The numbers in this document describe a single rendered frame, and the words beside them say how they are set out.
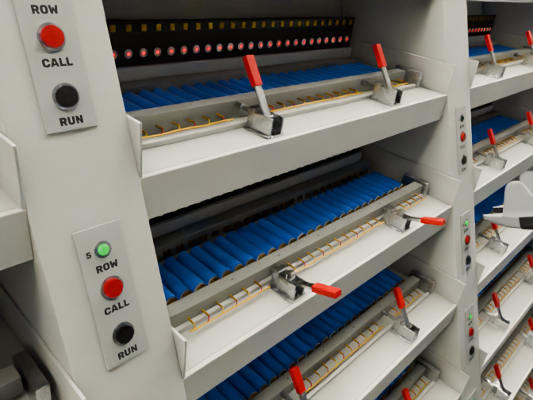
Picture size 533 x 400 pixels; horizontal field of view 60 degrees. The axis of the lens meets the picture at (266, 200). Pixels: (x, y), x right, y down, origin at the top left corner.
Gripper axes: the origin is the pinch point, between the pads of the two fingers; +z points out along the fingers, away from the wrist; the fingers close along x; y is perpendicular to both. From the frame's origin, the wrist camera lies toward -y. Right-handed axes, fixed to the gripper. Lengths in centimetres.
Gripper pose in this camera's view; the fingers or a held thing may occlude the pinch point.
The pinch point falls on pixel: (500, 217)
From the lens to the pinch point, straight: 70.8
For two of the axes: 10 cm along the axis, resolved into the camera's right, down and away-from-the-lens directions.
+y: -2.5, -9.6, -1.3
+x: -7.0, 2.7, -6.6
